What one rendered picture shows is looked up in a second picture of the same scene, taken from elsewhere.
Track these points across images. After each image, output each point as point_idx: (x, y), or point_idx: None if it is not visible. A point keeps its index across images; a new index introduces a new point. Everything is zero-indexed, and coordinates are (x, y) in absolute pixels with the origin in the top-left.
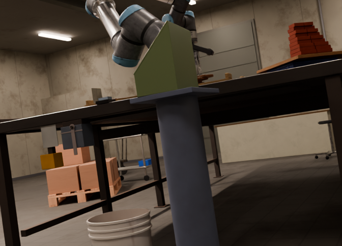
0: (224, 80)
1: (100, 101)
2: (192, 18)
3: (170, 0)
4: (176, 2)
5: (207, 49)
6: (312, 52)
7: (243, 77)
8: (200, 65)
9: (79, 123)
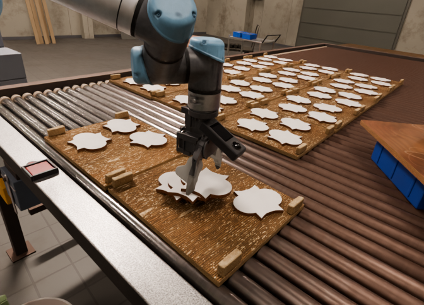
0: (211, 279)
1: (24, 171)
2: (212, 64)
3: (122, 28)
4: (141, 37)
5: (228, 148)
6: None
7: (296, 206)
8: (217, 155)
9: (15, 177)
